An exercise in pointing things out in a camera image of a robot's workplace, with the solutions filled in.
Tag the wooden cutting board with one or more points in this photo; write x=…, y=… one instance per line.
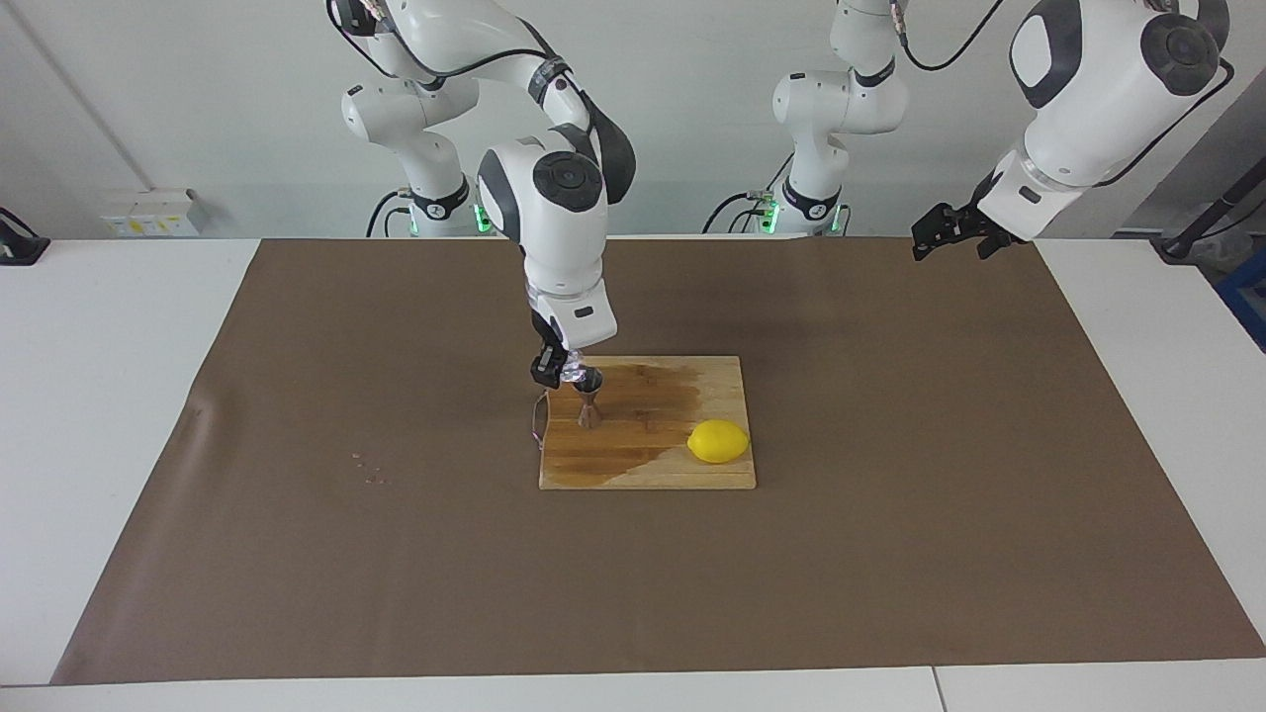
x=643, y=445

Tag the black stand pole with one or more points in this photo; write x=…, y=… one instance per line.
x=1202, y=216

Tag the steel double jigger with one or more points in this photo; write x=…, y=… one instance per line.
x=589, y=410

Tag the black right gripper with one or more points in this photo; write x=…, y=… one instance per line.
x=547, y=338

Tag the brown table mat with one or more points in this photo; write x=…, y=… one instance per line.
x=633, y=593

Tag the yellow lemon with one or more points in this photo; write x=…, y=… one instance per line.
x=718, y=441

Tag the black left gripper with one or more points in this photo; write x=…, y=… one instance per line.
x=994, y=235

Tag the blue crate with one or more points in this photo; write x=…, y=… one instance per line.
x=1248, y=297

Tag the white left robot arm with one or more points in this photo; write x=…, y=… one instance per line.
x=1098, y=89

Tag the small clear glass cup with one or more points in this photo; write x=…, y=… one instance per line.
x=582, y=376

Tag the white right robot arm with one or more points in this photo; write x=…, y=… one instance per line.
x=554, y=227

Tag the white wall socket box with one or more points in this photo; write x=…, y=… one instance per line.
x=148, y=216

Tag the black table clamp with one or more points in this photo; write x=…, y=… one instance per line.
x=20, y=247

